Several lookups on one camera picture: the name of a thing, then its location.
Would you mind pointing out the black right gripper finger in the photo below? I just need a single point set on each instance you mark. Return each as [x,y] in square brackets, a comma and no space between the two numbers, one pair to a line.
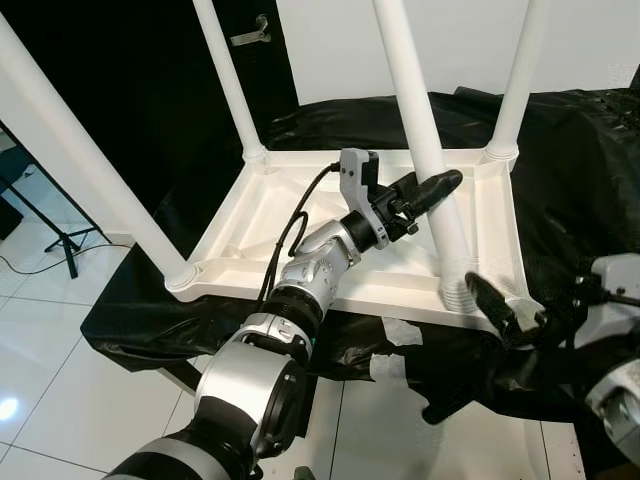
[492,305]

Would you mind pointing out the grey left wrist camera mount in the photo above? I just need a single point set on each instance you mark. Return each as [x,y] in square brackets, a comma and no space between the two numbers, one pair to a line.
[355,180]

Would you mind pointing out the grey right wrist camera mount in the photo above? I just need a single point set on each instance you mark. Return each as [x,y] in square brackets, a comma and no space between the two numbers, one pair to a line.
[615,280]

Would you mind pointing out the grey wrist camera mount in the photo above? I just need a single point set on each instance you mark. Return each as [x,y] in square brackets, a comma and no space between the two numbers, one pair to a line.
[615,280]
[355,180]

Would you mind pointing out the black tripod stand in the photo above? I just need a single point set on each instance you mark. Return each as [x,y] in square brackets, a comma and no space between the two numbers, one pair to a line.
[68,240]

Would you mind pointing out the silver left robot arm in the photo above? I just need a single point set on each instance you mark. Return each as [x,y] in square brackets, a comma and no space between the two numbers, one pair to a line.
[250,390]

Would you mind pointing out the black shiny table cover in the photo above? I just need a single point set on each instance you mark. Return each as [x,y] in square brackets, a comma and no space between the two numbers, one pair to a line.
[570,200]

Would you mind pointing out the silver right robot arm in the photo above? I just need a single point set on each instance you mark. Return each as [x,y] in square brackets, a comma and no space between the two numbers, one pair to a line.
[615,400]

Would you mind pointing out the white work table frame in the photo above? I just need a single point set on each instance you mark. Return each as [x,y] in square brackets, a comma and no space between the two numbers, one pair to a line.
[388,368]

